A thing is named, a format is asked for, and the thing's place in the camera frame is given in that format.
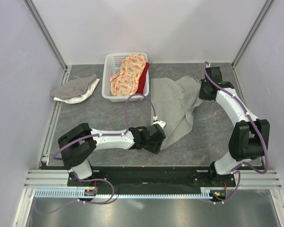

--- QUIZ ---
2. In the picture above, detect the grey-green cloth napkin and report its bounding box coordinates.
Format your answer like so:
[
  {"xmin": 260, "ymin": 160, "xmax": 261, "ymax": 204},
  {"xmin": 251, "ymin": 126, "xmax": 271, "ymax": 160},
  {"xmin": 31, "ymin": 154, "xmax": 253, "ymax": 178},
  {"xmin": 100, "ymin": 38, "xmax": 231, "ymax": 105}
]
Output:
[{"xmin": 151, "ymin": 75, "xmax": 202, "ymax": 150}]

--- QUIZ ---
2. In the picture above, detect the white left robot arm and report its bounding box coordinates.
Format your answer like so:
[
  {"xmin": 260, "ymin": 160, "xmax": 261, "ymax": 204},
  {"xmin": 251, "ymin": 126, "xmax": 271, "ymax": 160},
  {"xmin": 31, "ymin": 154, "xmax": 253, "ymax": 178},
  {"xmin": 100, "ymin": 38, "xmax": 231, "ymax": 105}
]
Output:
[{"xmin": 54, "ymin": 121, "xmax": 166, "ymax": 186}]

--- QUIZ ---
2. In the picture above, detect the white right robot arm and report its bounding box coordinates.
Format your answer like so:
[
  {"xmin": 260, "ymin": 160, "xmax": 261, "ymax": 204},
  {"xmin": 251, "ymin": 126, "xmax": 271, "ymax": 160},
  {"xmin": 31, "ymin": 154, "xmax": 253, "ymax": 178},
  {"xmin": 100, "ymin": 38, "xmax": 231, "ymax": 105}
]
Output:
[{"xmin": 199, "ymin": 62, "xmax": 270, "ymax": 186}]

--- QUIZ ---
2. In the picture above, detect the red cloth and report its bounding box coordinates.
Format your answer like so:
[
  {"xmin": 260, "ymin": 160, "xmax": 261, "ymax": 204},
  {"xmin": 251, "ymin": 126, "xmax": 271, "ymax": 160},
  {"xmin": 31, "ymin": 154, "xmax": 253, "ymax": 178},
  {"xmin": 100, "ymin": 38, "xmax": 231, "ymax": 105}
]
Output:
[{"xmin": 136, "ymin": 62, "xmax": 150, "ymax": 94}]

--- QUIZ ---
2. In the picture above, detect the floral mesh laundry bag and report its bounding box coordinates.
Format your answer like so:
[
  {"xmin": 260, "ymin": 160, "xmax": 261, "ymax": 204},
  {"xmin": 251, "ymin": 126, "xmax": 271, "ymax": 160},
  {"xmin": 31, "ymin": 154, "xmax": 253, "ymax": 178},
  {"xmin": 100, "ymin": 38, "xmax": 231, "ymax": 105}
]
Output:
[{"xmin": 110, "ymin": 54, "xmax": 147, "ymax": 96}]

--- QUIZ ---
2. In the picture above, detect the white perforated plastic basket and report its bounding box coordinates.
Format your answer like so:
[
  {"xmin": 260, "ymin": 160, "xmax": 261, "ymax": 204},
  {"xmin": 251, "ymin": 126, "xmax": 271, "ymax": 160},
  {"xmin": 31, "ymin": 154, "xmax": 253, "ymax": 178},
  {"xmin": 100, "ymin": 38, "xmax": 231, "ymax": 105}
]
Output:
[{"xmin": 102, "ymin": 52, "xmax": 148, "ymax": 103}]

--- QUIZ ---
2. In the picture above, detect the white cloth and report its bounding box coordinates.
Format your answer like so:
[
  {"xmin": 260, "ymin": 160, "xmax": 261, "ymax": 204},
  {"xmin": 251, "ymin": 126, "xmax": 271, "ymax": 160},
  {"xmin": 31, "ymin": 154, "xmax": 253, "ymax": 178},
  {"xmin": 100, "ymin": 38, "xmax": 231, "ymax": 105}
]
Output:
[{"xmin": 53, "ymin": 78, "xmax": 100, "ymax": 105}]

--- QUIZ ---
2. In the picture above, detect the grey cloth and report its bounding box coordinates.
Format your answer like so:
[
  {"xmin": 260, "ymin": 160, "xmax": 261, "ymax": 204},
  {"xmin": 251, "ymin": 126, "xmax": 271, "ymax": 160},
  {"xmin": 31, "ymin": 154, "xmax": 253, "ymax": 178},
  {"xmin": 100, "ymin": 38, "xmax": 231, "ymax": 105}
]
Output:
[{"xmin": 50, "ymin": 74, "xmax": 97, "ymax": 99}]

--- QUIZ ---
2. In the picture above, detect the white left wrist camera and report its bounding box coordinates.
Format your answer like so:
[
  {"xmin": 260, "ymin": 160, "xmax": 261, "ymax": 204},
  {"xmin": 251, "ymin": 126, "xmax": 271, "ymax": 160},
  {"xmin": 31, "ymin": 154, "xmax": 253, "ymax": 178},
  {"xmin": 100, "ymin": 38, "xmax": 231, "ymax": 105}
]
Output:
[{"xmin": 152, "ymin": 121, "xmax": 166, "ymax": 129}]

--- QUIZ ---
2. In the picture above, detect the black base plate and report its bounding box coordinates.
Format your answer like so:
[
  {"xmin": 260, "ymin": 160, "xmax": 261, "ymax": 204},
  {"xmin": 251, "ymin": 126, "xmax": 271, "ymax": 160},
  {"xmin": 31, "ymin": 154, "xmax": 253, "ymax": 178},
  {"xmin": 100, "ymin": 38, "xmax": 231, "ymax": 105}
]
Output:
[{"xmin": 67, "ymin": 166, "xmax": 236, "ymax": 190}]

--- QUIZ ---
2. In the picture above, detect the slotted cable duct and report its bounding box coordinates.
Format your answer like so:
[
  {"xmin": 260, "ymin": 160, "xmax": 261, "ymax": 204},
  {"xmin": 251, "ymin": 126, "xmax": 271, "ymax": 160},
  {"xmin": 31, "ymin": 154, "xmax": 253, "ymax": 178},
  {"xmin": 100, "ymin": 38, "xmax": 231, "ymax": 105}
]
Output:
[{"xmin": 34, "ymin": 188, "xmax": 226, "ymax": 199}]

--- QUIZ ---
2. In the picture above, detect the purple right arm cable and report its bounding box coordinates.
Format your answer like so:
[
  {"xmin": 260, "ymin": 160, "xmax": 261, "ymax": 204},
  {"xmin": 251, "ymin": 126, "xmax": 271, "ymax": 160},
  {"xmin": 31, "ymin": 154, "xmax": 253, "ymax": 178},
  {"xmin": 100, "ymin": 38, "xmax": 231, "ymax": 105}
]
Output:
[{"xmin": 203, "ymin": 61, "xmax": 268, "ymax": 205}]

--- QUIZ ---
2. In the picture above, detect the aluminium frame rail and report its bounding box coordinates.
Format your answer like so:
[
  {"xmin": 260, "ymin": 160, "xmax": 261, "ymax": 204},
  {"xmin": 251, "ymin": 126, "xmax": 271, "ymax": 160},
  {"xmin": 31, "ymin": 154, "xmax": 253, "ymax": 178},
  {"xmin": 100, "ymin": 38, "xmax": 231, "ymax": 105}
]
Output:
[{"xmin": 0, "ymin": 0, "xmax": 284, "ymax": 227}]

